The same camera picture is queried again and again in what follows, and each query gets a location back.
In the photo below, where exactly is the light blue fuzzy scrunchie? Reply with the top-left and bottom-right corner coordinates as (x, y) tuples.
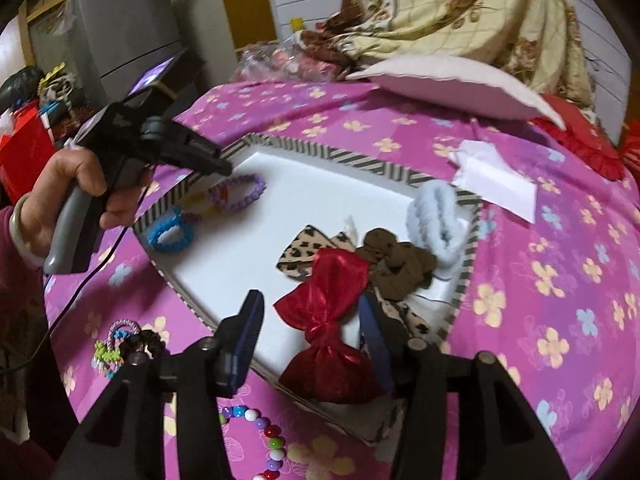
(406, 179), (465, 268)

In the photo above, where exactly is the white pillow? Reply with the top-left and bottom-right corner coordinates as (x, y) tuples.
(346, 54), (565, 130)

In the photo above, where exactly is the pink floral bed sheet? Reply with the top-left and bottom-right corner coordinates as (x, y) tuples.
(53, 82), (639, 479)

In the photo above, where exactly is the orange amber bead bracelet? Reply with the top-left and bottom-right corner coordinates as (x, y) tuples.
(182, 186), (237, 216)

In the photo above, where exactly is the multicolour bead bracelet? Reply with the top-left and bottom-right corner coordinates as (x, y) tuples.
(218, 404), (288, 480)

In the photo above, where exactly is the black scrunchie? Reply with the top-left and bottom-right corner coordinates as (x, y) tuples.
(118, 330), (166, 361)

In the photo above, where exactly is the colourful flower hair tie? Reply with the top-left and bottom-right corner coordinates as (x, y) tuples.
(91, 318), (142, 380)

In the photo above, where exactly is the white paper sheet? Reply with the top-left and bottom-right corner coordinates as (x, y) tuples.
(448, 140), (537, 224)

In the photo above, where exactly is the purple bead bracelet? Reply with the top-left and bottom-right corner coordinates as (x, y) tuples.
(207, 173), (268, 213)

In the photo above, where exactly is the pink sleeved left forearm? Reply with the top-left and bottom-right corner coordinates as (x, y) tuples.
(1, 207), (78, 479)

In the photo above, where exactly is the striped white jewelry tray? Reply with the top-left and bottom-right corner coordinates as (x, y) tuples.
(131, 132), (484, 443)

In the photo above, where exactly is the clear plastic bag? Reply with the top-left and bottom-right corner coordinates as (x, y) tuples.
(231, 44), (344, 82)

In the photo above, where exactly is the brown scrunchie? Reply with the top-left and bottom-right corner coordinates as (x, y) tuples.
(356, 228), (437, 301)

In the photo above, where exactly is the red box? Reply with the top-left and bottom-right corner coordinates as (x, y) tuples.
(0, 100), (55, 204)

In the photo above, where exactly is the red satin hair bow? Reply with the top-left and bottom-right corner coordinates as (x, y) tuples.
(274, 248), (383, 404)

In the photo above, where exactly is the person's left hand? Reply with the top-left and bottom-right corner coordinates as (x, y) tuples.
(17, 148), (152, 258)

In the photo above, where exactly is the blue bead bracelet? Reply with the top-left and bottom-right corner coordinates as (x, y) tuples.
(145, 206), (196, 255)

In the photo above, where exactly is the leopard print hair bow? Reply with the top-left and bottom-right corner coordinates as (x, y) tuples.
(277, 224), (431, 337)

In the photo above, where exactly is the red frilled cushion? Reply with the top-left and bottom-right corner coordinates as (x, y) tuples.
(533, 93), (625, 181)

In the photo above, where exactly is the grey refrigerator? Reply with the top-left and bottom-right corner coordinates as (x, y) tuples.
(56, 0), (239, 106)

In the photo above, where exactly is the cream floral quilt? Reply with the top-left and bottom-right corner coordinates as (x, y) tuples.
(297, 0), (594, 110)

